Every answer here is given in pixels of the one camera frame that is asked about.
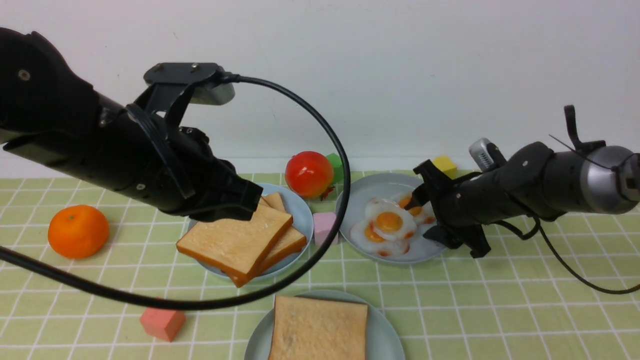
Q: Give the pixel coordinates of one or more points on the fried egg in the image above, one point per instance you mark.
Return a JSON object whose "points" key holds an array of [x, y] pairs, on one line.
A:
{"points": [[363, 236], [421, 215], [388, 220]]}

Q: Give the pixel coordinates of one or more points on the green cube block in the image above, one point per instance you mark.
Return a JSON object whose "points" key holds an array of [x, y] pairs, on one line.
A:
{"points": [[337, 165]]}

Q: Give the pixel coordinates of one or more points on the blue plate under eggs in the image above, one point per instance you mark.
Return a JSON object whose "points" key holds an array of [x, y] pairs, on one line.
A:
{"points": [[387, 186]]}

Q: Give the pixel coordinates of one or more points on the yellow cube block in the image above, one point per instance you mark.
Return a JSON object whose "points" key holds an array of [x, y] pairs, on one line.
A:
{"points": [[446, 165]]}

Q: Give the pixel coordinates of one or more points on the empty light blue front plate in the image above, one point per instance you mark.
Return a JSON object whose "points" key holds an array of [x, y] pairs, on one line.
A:
{"points": [[382, 340]]}

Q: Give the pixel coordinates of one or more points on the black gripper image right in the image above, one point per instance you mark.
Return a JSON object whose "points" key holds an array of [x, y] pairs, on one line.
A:
{"points": [[462, 206]]}

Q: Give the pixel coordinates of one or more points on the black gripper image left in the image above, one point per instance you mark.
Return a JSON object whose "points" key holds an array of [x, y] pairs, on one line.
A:
{"points": [[185, 178]]}

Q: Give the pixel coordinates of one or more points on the toast slice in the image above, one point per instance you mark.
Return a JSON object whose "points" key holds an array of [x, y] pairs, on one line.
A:
{"points": [[292, 240], [314, 329], [234, 246]]}

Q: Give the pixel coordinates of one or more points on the salmon red cube block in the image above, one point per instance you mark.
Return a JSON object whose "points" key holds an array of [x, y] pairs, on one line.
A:
{"points": [[162, 323]]}

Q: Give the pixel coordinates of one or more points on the pink cube block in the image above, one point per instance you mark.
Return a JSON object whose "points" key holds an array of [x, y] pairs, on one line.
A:
{"points": [[323, 222]]}

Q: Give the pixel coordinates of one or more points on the red tomato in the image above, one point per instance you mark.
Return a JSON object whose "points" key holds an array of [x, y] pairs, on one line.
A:
{"points": [[310, 175]]}

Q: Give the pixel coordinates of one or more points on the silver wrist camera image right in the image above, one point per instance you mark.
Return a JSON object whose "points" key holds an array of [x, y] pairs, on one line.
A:
{"points": [[486, 155]]}

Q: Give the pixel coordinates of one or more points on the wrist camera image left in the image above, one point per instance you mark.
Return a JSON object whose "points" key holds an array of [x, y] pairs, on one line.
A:
{"points": [[172, 87]]}

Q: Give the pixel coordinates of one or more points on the blue plate under bread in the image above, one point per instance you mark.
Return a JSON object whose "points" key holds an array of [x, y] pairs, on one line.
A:
{"points": [[302, 220]]}

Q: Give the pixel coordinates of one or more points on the black cable image left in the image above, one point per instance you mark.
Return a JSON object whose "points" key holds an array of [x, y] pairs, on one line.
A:
{"points": [[130, 298]]}

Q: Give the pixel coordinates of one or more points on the orange mandarin fruit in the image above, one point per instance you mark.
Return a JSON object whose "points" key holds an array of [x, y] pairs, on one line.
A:
{"points": [[78, 231]]}

